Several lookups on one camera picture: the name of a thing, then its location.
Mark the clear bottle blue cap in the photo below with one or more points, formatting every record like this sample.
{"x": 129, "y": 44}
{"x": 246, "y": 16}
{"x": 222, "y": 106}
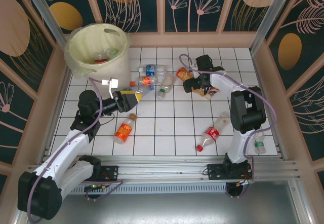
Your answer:
{"x": 146, "y": 91}

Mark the brown coffee drink bottle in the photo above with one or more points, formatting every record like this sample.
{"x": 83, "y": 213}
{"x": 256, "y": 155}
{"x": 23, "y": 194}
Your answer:
{"x": 214, "y": 91}

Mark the clear bottle orange label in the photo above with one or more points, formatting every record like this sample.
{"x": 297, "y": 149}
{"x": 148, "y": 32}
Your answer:
{"x": 146, "y": 80}

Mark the orange NFC juice bottle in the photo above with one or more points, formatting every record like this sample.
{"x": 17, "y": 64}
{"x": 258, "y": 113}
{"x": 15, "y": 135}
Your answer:
{"x": 124, "y": 131}

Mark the clear bottle blue label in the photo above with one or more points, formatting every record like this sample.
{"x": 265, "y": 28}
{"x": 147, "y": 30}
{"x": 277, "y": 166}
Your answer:
{"x": 150, "y": 69}

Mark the clear bottle red label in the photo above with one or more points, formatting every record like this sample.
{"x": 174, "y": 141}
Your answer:
{"x": 101, "y": 60}

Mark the red label cola bottle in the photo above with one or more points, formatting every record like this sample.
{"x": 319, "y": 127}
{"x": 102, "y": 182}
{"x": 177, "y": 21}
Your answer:
{"x": 210, "y": 135}

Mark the clear bottle green label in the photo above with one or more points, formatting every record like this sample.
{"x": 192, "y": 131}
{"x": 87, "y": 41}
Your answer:
{"x": 260, "y": 145}

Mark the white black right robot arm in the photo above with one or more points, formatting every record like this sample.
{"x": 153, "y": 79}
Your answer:
{"x": 243, "y": 145}

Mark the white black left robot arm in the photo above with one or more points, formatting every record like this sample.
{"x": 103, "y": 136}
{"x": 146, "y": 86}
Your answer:
{"x": 63, "y": 148}

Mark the cream waste bin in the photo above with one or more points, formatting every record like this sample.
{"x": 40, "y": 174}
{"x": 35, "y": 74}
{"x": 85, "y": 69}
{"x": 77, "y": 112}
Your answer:
{"x": 81, "y": 44}

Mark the aluminium side rail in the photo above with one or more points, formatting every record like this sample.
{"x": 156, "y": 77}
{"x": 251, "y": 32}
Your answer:
{"x": 267, "y": 94}
{"x": 62, "y": 94}

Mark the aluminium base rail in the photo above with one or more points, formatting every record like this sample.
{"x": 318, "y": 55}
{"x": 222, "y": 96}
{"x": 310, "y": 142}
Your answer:
{"x": 164, "y": 170}

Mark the aluminium frame post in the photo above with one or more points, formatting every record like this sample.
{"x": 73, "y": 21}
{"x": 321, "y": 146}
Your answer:
{"x": 43, "y": 13}
{"x": 273, "y": 13}

